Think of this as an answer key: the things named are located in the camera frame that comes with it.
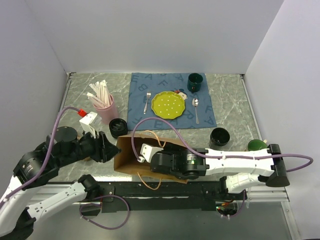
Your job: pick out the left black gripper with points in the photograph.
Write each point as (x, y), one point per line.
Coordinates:
(105, 149)

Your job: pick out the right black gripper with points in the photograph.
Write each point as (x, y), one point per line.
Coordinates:
(176, 150)

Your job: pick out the brown paper bag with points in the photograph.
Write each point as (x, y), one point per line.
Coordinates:
(126, 162)

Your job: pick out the brown cardboard cup carrier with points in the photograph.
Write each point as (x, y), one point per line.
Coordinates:
(87, 159)

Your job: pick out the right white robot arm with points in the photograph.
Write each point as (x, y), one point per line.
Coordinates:
(241, 170)

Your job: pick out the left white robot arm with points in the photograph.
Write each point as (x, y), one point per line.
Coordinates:
(36, 168)

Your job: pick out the stack of black lids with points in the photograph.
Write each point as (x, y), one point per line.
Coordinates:
(118, 127)

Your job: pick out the pink straw holder cup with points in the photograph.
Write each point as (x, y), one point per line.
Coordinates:
(109, 113)

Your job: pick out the black cup stack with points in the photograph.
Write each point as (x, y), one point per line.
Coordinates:
(218, 138)

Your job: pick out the white wrapped straws bundle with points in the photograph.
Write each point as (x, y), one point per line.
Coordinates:
(101, 97)

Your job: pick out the yellow dotted plate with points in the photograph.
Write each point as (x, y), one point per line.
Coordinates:
(168, 105)

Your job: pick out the silver spoon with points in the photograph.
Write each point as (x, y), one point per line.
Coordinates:
(195, 103)

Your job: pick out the silver fork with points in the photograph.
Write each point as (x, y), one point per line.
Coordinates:
(148, 95)

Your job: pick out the small cartoon figurine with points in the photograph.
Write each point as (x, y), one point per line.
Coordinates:
(182, 94)

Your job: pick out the green interior patterned cup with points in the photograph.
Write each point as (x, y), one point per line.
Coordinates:
(256, 145)

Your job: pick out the dark green mug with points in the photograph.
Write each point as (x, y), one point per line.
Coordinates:
(194, 82)

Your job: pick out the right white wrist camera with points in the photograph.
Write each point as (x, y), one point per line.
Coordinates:
(147, 152)

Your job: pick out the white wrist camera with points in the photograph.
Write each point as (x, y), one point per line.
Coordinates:
(88, 124)
(147, 152)

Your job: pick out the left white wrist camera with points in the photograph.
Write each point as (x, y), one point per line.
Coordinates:
(88, 124)

